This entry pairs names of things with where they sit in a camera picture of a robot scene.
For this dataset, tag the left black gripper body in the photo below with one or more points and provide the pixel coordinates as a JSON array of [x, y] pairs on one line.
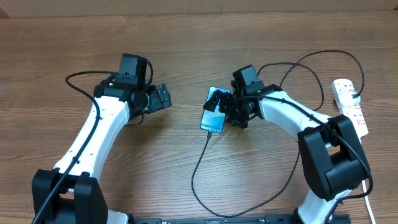
[[155, 102]]

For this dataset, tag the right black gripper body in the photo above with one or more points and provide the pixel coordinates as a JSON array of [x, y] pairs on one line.
[[238, 114]]

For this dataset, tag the Samsung Galaxy smartphone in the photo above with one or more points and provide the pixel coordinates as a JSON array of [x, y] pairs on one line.
[[213, 121]]

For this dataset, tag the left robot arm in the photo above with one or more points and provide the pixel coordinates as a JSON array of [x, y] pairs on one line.
[[70, 192]]

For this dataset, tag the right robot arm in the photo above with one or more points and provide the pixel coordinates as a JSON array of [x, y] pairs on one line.
[[334, 164]]

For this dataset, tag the white charger plug adapter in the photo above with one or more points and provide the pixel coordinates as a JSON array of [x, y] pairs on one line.
[[348, 99]]

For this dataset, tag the white power strip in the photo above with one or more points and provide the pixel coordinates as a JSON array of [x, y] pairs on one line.
[[343, 90]]

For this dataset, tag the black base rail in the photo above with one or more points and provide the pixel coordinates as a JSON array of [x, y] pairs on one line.
[[217, 221]]

